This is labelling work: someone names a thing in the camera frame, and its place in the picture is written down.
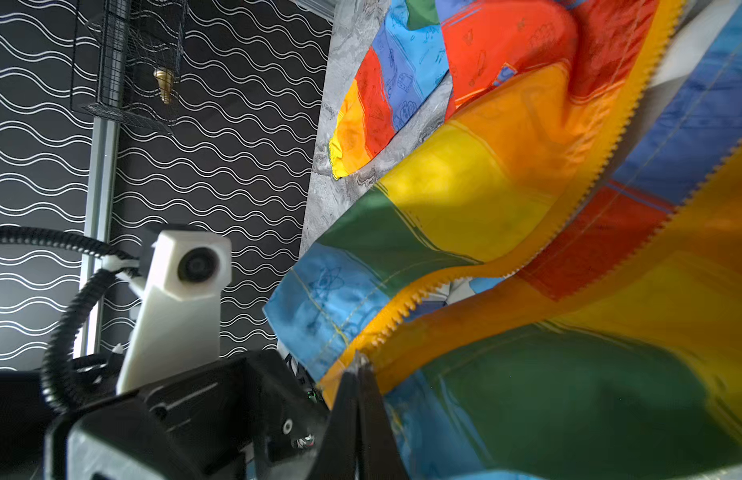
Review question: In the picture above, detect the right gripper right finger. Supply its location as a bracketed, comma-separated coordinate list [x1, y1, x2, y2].
[357, 364, 409, 480]

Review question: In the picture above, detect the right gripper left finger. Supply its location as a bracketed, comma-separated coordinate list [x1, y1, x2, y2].
[307, 372, 359, 480]

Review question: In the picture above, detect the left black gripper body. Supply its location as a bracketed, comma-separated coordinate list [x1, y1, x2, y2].
[44, 350, 328, 479]

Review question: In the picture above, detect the rainbow striped jacket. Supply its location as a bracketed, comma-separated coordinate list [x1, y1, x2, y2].
[264, 1, 742, 479]

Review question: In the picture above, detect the small brass object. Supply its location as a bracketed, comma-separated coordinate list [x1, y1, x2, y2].
[153, 67, 175, 105]

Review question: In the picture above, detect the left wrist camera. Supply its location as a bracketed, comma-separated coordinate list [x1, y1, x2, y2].
[116, 229, 232, 394]

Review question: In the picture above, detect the black wire basket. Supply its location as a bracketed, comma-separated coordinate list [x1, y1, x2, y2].
[69, 1, 188, 135]

